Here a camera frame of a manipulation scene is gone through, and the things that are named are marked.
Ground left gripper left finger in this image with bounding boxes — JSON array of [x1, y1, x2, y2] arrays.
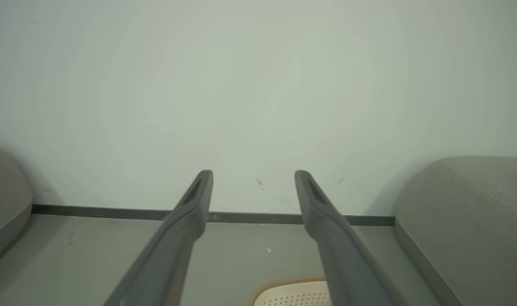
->
[[103, 170, 214, 306]]

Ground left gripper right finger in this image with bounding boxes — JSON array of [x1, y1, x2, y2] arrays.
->
[[294, 170, 412, 306]]

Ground cream laundry basket brown rim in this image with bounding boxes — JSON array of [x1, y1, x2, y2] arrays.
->
[[249, 278, 332, 306]]

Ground grey upholstered seat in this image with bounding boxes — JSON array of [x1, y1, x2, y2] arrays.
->
[[0, 140, 34, 268]]

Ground dark baseboard strip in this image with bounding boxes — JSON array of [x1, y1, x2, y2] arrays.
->
[[31, 204, 396, 226]]

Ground grey fabric sofa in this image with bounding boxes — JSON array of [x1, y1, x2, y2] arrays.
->
[[394, 156, 517, 306]]

